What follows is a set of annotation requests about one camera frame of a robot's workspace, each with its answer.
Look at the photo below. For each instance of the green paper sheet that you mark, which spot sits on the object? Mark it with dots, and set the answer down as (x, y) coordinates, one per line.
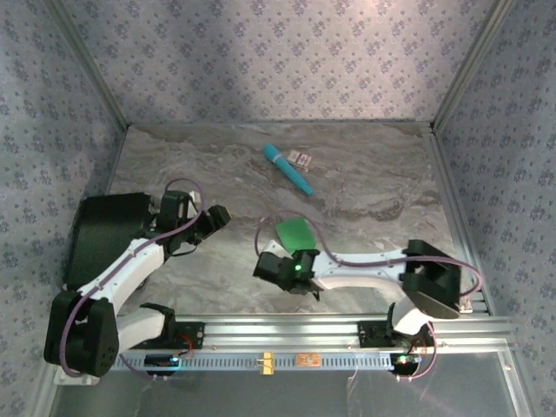
(295, 234)

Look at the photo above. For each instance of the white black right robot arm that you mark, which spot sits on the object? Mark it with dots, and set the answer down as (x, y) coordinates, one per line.
(360, 271)

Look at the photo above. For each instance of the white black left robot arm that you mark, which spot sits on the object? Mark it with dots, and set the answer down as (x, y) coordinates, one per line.
(126, 269)

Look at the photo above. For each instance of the black ribbed case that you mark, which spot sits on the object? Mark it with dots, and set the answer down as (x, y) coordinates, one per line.
(104, 234)

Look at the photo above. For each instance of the teal marker pen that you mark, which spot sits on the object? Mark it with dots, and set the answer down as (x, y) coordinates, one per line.
(284, 167)

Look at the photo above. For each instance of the orange tag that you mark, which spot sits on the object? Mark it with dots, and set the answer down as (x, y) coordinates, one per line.
(308, 360)

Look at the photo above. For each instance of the yellow clip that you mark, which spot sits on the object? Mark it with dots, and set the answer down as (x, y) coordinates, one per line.
(265, 363)

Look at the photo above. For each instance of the small white red card box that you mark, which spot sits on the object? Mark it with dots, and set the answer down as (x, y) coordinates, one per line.
(300, 159)

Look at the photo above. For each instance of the black left controller board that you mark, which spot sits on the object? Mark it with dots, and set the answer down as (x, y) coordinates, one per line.
(161, 360)

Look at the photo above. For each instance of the black controller board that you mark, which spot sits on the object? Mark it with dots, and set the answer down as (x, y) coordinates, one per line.
(405, 361)
(161, 360)

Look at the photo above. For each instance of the black right controller board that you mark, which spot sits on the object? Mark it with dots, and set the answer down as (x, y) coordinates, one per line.
(405, 361)

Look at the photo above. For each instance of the aluminium mounting rail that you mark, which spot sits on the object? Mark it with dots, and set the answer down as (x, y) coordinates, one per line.
(278, 332)

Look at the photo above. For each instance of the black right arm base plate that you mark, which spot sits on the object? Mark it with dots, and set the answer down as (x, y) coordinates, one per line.
(369, 334)

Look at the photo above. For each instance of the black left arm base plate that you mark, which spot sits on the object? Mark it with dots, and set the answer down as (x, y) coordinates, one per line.
(195, 334)

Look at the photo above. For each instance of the aluminium frame post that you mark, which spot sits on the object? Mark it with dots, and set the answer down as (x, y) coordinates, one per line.
(87, 65)
(469, 65)

